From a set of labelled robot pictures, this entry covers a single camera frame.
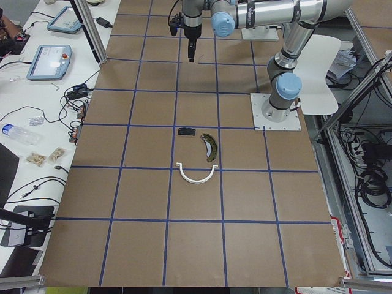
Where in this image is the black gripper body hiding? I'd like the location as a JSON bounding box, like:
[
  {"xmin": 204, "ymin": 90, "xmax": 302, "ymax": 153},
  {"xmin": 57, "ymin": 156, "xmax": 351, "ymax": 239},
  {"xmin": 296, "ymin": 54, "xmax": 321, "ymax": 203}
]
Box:
[{"xmin": 170, "ymin": 12, "xmax": 202, "ymax": 40}]

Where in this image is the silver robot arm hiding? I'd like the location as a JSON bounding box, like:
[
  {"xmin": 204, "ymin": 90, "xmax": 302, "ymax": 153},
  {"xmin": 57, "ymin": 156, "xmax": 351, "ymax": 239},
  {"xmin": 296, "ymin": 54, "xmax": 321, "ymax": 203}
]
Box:
[{"xmin": 167, "ymin": 1, "xmax": 352, "ymax": 122}]

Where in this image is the black power adapter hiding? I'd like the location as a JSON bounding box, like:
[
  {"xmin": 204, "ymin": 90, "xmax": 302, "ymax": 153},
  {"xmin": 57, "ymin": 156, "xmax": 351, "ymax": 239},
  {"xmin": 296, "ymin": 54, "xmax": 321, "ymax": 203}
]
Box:
[{"xmin": 96, "ymin": 17, "xmax": 113, "ymax": 28}]

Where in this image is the black brake pad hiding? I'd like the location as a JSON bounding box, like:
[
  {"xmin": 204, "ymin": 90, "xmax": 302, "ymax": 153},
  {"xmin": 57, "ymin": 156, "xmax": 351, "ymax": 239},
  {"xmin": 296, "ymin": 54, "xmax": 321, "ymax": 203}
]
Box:
[{"xmin": 178, "ymin": 127, "xmax": 196, "ymax": 136}]

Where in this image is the olive brake shoe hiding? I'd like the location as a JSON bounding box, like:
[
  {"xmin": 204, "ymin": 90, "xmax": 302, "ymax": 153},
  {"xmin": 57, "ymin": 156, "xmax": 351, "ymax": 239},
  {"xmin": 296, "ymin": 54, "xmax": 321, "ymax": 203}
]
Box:
[{"xmin": 200, "ymin": 133, "xmax": 217, "ymax": 162}]

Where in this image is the far teach pendant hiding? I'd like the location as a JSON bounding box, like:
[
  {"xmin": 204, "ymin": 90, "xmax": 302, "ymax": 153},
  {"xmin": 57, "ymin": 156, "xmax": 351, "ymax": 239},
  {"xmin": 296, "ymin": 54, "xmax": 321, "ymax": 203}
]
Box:
[{"xmin": 47, "ymin": 6, "xmax": 81, "ymax": 34}]

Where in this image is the teach pendant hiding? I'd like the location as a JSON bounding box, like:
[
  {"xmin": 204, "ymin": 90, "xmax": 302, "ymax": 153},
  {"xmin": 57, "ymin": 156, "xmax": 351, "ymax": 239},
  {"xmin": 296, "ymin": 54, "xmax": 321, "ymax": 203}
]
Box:
[
  {"xmin": 26, "ymin": 45, "xmax": 72, "ymax": 81},
  {"xmin": 47, "ymin": 6, "xmax": 81, "ymax": 34}
]

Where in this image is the near teach pendant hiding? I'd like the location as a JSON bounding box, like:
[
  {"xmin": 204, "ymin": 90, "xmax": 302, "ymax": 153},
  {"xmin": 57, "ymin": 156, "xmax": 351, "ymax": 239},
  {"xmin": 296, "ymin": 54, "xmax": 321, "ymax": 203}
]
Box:
[{"xmin": 26, "ymin": 45, "xmax": 72, "ymax": 81}]

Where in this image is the white plastic chair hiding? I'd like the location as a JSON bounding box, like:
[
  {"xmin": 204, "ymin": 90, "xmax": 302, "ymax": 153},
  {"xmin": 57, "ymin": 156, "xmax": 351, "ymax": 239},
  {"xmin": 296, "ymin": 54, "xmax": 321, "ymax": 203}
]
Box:
[{"xmin": 294, "ymin": 34, "xmax": 341, "ymax": 115}]

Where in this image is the clear plastic water bottle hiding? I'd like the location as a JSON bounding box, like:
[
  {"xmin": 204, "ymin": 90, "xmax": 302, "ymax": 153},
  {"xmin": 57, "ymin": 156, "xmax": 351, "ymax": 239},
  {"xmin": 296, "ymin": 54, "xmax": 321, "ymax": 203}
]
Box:
[{"xmin": 1, "ymin": 124, "xmax": 42, "ymax": 145}]

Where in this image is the aluminium frame post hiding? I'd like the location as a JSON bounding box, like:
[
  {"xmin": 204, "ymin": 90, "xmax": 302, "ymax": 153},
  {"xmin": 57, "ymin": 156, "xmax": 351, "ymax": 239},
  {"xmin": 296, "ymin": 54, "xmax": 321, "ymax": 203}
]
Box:
[{"xmin": 70, "ymin": 0, "xmax": 107, "ymax": 64}]

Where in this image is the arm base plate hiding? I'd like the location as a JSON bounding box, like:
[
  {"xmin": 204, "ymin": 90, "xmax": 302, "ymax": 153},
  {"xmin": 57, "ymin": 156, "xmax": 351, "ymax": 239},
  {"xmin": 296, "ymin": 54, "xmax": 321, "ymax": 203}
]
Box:
[{"xmin": 250, "ymin": 93, "xmax": 301, "ymax": 131}]

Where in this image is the white curved plastic bracket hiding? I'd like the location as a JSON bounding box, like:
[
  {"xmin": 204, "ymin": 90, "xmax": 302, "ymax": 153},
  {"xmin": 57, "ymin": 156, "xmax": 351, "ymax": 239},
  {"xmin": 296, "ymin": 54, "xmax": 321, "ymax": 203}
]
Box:
[{"xmin": 175, "ymin": 162, "xmax": 220, "ymax": 185}]

